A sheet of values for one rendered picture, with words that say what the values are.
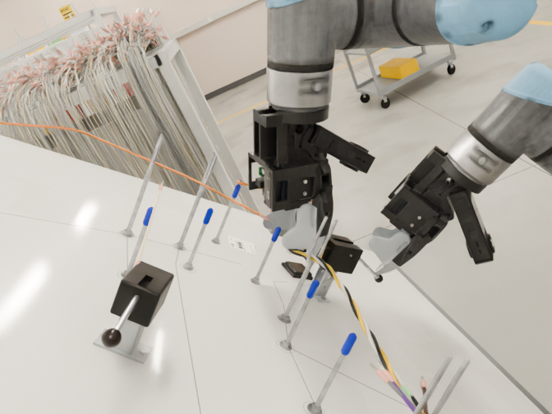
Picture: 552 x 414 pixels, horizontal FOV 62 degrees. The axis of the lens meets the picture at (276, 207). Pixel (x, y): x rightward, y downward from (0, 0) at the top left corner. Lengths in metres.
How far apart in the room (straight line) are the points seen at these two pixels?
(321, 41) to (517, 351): 1.64
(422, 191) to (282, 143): 0.24
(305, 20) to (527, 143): 0.32
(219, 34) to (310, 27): 8.15
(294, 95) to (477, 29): 0.19
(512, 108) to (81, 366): 0.54
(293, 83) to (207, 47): 8.17
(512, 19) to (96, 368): 0.44
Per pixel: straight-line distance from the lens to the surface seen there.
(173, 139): 1.21
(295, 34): 0.50
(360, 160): 0.61
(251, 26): 8.65
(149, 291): 0.38
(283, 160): 0.54
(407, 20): 0.49
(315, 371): 0.52
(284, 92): 0.51
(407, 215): 0.68
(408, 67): 4.71
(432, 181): 0.67
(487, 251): 0.70
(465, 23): 0.44
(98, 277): 0.53
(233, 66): 8.70
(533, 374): 1.92
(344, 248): 0.65
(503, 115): 0.64
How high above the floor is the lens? 1.50
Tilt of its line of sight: 25 degrees down
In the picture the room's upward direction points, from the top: 25 degrees counter-clockwise
